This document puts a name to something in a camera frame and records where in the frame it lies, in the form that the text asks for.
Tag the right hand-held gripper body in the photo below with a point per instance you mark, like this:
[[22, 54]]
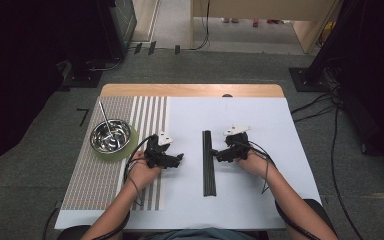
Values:
[[238, 148]]

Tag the person's left hand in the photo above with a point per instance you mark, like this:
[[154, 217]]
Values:
[[141, 175]]

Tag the black stand base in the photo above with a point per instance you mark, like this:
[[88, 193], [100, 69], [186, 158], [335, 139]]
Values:
[[83, 79], [303, 81]]

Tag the black curtain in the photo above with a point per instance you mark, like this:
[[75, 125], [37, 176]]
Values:
[[13, 66], [380, 66]]

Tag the yellow object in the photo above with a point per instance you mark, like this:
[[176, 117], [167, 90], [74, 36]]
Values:
[[328, 31]]

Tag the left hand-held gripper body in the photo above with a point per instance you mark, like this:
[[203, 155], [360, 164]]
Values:
[[155, 153]]

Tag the white table sheet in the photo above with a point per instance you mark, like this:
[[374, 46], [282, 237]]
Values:
[[246, 110]]

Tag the tan floor tape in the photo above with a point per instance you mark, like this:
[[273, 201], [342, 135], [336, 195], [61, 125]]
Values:
[[383, 195]]

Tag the dark monitor cabinet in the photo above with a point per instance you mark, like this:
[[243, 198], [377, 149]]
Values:
[[123, 23]]

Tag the person's right hand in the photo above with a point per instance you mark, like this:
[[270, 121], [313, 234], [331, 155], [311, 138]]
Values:
[[256, 165]]

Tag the black floor tape strip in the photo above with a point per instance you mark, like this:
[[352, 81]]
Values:
[[138, 48], [177, 49], [152, 48]]

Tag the light wooden desk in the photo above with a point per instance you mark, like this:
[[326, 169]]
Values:
[[263, 8]]

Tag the person's grey-blue shirt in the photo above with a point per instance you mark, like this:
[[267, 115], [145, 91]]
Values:
[[196, 235]]

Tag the striped woven placemat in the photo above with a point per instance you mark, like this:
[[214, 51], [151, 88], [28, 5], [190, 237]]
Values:
[[96, 180]]

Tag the silver metal chopstick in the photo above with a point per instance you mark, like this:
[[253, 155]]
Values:
[[104, 113]]

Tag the black floor tape corner mark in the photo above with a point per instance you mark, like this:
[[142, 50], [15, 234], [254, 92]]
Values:
[[83, 118]]

